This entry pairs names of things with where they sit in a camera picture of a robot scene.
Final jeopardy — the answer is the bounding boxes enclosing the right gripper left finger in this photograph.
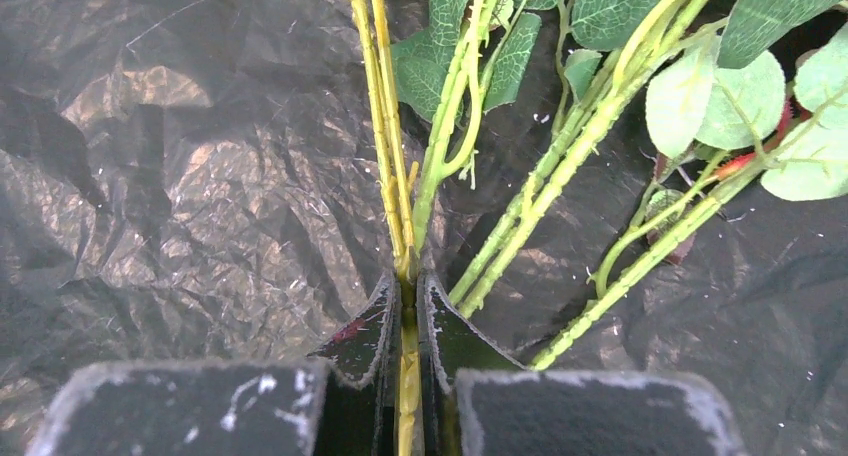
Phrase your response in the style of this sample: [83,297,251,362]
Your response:
[310,272,400,455]

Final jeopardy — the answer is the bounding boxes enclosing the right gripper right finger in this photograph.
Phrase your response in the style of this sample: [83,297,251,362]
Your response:
[417,270,524,455]

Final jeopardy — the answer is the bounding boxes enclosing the black wrapping paper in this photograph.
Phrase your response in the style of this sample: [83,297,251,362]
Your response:
[1,0,847,455]

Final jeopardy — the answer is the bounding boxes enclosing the yellow flower bunch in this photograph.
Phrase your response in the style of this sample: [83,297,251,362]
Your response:
[347,0,425,455]

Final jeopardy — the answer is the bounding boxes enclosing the pink flower bunch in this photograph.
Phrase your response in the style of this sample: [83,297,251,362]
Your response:
[394,0,847,370]

